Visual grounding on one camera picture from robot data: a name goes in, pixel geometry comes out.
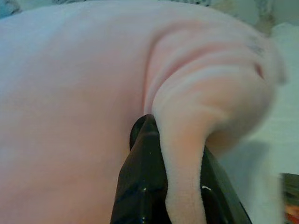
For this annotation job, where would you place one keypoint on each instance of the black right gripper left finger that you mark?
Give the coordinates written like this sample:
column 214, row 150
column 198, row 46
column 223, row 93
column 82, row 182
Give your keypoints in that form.
column 142, row 163

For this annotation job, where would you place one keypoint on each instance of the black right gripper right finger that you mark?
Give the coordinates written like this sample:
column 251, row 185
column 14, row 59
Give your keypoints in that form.
column 217, row 198

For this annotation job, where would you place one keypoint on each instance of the pink pillow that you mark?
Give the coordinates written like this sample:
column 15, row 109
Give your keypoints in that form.
column 70, row 93

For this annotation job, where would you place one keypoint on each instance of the white sheet bed mattress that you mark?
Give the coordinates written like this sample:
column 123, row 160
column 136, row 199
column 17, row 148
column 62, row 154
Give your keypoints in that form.
column 268, row 151

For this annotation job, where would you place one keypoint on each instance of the dark cover book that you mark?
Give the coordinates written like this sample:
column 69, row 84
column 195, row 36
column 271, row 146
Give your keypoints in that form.
column 290, row 198

